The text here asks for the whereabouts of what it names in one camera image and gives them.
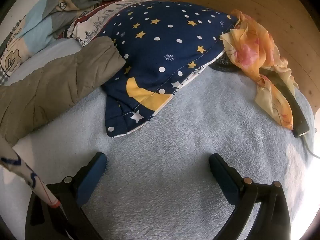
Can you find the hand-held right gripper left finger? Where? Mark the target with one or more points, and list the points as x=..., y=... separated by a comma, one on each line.
x=91, y=177

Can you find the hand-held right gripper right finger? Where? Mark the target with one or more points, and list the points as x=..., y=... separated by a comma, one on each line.
x=226, y=180

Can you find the olive puffer jacket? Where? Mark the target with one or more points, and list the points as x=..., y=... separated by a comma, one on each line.
x=50, y=90

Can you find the light blue cloud bed sheet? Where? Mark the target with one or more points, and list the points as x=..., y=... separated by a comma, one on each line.
x=175, y=142

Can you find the black lace cloth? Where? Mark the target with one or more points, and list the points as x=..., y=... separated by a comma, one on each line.
x=222, y=65

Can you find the orange floral scarf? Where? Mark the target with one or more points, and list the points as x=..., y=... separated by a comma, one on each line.
x=250, y=45

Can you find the navy star print pillow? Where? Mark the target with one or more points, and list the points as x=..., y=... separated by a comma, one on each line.
x=170, y=42

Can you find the patchwork cartoon quilt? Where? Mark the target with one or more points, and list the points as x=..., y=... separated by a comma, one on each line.
x=37, y=22

